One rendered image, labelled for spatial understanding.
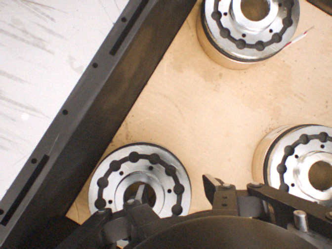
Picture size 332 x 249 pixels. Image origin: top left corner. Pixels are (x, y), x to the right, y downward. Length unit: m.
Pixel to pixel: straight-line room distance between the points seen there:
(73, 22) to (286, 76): 0.37
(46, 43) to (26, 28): 0.04
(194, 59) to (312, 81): 0.15
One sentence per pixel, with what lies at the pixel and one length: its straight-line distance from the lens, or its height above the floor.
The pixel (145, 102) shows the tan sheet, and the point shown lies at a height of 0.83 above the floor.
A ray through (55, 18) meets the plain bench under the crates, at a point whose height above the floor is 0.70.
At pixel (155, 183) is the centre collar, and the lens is 0.18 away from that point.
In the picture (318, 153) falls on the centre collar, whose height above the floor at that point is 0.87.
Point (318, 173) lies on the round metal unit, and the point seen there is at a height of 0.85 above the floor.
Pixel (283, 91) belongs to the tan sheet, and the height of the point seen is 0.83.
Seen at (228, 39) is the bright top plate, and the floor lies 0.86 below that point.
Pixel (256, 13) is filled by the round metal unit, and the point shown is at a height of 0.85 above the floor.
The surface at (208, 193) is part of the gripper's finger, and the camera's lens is 0.17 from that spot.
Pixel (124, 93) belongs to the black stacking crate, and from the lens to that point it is 0.16.
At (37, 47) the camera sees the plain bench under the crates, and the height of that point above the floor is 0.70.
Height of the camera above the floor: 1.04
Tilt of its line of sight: 87 degrees down
